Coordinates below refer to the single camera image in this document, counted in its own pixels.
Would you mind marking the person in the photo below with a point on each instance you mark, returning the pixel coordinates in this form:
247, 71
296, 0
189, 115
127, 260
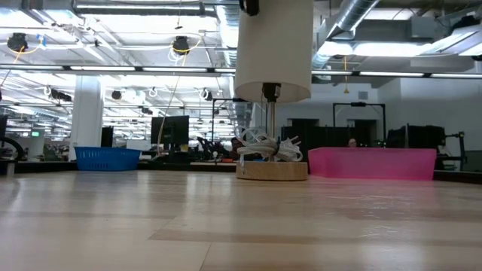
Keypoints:
352, 143
235, 145

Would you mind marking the black computer monitor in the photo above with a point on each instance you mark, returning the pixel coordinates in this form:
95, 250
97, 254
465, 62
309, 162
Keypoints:
169, 130

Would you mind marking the black tall speaker box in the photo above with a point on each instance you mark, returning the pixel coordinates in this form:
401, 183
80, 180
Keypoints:
107, 136

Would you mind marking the pink plastic tray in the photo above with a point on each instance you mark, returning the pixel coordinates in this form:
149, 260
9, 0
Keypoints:
373, 163

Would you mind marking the blue plastic basket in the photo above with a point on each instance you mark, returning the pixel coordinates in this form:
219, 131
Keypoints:
105, 158

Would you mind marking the white building column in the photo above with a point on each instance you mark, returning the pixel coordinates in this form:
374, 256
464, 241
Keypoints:
86, 113

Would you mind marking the dark cabinet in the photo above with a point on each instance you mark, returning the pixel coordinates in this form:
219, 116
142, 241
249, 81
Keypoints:
418, 137

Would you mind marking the black metal gantry frame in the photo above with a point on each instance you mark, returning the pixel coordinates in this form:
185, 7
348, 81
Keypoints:
226, 100
359, 104

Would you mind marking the silver ventilation duct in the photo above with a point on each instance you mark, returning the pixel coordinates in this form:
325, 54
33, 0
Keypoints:
350, 15

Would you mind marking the black aluminium table frame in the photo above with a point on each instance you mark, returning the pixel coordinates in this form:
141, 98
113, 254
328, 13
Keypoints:
45, 166

